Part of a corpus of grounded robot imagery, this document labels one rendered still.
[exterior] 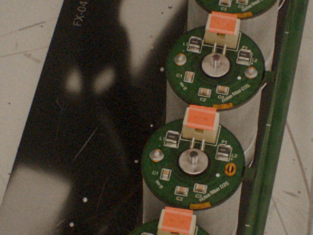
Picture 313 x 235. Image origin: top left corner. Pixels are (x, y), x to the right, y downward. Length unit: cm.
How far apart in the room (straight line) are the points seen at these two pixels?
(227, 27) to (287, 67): 2
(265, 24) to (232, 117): 3
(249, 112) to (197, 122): 2
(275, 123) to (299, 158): 7
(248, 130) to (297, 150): 5
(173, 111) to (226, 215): 3
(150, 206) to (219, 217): 2
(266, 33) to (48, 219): 8
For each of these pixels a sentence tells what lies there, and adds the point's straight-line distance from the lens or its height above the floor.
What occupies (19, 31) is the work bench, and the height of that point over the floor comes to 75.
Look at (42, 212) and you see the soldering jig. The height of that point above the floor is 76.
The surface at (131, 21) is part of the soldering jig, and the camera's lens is 42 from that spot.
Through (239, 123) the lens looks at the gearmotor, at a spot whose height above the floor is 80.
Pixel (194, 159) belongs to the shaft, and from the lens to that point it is 34.
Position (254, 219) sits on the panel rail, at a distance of 33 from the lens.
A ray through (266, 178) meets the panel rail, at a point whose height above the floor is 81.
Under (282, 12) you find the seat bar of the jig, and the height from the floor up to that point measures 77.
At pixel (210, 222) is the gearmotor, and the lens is 34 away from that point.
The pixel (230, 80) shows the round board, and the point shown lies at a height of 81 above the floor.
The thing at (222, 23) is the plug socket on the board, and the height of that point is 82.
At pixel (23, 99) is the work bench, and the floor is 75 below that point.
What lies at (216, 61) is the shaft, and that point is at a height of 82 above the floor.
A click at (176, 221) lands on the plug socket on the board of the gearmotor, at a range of 32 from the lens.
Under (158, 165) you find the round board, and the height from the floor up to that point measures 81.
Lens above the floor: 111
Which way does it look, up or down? 59 degrees down
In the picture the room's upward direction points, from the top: straight up
